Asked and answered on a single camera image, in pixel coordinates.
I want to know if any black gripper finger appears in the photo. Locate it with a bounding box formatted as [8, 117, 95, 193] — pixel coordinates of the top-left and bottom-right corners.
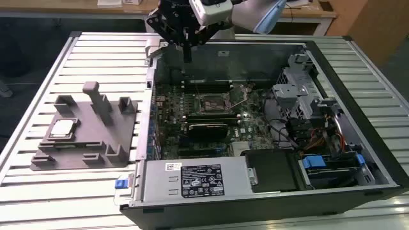
[188, 23, 224, 63]
[146, 9, 190, 63]

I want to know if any orange yellow wire bundle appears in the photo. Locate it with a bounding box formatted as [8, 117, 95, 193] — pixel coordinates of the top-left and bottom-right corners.
[299, 114, 350, 156]

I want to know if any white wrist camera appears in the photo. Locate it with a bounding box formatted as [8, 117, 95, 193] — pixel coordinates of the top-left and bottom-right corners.
[190, 0, 236, 26]

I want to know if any black expansion slot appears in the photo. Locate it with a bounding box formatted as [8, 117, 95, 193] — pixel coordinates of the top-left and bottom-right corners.
[178, 148, 216, 159]

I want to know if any CPU socket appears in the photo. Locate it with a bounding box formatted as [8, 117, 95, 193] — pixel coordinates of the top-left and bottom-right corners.
[199, 93, 234, 113]

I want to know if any black plastic shroud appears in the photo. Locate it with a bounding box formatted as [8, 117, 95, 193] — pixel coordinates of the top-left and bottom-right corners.
[240, 148, 303, 194]

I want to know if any black RAM slot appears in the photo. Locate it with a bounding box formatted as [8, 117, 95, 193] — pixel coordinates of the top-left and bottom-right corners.
[180, 80, 234, 87]
[184, 114, 240, 120]
[182, 86, 234, 94]

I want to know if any grey parts rack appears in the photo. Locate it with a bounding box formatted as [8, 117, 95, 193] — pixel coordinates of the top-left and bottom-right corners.
[30, 81, 143, 171]

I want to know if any silver CPU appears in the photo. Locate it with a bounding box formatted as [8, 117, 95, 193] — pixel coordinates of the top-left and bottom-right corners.
[48, 119, 79, 138]

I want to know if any silver chipset heatsink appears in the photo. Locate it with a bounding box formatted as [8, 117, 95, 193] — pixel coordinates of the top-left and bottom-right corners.
[232, 141, 251, 153]

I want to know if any hard disk in blue carrier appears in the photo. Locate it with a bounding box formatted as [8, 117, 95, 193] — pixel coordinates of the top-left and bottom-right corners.
[300, 154, 361, 190]

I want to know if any metal socket cover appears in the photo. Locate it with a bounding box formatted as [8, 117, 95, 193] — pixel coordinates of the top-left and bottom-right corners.
[223, 83, 252, 108]

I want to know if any black graphics card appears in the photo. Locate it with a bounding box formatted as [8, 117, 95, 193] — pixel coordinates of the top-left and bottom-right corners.
[187, 122, 230, 139]

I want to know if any wooden desk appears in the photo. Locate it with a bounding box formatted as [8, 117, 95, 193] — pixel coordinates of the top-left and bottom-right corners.
[0, 0, 340, 36]

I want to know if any silver drive cage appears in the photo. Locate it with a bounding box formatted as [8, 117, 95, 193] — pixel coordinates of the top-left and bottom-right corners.
[271, 54, 342, 122]

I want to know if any wooden cabinet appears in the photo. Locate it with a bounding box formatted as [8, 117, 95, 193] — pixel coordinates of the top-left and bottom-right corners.
[326, 0, 409, 70]

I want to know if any thin metal locking lever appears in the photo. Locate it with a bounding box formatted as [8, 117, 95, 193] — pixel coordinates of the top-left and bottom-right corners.
[192, 74, 204, 97]

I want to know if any silver power supply unit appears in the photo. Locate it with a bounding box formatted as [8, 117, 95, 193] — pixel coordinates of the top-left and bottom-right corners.
[140, 158, 254, 204]

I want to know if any black PC case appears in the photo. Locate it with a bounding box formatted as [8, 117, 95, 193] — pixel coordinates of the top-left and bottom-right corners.
[114, 35, 409, 230]

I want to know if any green motherboard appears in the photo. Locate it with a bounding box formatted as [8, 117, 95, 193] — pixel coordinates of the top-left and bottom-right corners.
[154, 81, 288, 160]

